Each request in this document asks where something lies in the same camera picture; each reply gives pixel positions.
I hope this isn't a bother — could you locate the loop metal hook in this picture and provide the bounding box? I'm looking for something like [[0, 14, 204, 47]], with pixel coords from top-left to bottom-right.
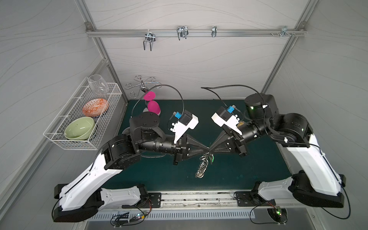
[[176, 25, 189, 40]]

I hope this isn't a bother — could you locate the right camera cable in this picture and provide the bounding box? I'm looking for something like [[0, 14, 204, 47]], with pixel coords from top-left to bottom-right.
[[200, 84, 268, 108]]

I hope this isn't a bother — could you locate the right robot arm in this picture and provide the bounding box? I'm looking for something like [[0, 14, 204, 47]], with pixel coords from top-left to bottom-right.
[[209, 94, 346, 208]]

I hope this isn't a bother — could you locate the orange patterned bowl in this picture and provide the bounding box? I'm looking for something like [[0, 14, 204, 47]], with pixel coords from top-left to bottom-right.
[[82, 98, 109, 117]]

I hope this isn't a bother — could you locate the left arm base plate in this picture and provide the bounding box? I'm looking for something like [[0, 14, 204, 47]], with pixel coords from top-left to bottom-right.
[[122, 193, 162, 209]]

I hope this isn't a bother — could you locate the white wire basket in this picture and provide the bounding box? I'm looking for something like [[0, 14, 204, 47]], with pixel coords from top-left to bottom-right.
[[43, 82, 122, 150]]

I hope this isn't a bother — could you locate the double prong metal hook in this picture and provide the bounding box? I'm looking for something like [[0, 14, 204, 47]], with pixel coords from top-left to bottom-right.
[[143, 32, 156, 51]]

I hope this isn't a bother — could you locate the snack packet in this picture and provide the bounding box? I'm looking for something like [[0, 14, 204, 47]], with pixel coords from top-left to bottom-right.
[[237, 121, 247, 129]]

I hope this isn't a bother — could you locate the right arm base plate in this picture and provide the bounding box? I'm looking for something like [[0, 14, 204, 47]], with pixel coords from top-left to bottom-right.
[[233, 191, 274, 207]]

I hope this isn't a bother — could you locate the left base cable bundle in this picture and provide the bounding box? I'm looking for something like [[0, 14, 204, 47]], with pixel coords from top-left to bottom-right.
[[110, 198, 153, 228]]

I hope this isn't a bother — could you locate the aluminium cross rail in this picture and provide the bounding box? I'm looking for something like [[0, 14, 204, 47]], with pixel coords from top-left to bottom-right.
[[86, 28, 307, 38]]

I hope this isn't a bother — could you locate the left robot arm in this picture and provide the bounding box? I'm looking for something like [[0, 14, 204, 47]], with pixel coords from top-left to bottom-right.
[[51, 111, 208, 222]]

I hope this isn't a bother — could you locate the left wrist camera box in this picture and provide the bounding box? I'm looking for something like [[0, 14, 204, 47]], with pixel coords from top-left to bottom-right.
[[170, 110, 199, 144]]

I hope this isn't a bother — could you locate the green table mat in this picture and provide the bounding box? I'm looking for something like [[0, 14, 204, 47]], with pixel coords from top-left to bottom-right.
[[99, 99, 295, 192]]

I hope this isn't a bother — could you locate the clear glass cup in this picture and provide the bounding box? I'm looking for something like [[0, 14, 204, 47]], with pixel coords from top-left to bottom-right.
[[87, 74, 109, 96]]

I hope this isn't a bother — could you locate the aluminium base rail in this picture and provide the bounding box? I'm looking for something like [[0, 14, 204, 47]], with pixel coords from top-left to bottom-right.
[[80, 188, 305, 213]]

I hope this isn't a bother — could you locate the metal glass rack stand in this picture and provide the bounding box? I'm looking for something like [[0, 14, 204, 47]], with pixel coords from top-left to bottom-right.
[[124, 75, 161, 99]]

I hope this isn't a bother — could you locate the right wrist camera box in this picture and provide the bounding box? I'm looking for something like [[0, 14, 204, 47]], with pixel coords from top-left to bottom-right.
[[211, 106, 242, 135]]

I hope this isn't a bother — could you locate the right metal hook bracket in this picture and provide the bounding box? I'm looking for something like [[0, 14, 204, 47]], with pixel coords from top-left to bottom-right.
[[270, 26, 296, 38]]

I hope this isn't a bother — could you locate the small flat metal hook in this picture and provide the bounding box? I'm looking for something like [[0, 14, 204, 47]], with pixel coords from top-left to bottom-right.
[[211, 26, 217, 38]]

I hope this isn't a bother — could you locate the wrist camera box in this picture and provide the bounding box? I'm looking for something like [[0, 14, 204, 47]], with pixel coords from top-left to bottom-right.
[[170, 110, 199, 144], [211, 106, 242, 135]]

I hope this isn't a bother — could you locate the right base cable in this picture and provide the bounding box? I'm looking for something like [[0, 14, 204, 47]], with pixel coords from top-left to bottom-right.
[[232, 189, 288, 225]]

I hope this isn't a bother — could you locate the pink wine glass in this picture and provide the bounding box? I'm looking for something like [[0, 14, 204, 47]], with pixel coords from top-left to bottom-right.
[[143, 92, 161, 116]]

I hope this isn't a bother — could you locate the green bowl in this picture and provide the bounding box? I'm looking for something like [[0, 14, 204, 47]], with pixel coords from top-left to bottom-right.
[[64, 117, 96, 140]]

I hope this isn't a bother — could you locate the vent grille strip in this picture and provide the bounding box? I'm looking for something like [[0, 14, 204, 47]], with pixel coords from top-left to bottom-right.
[[89, 209, 256, 221]]

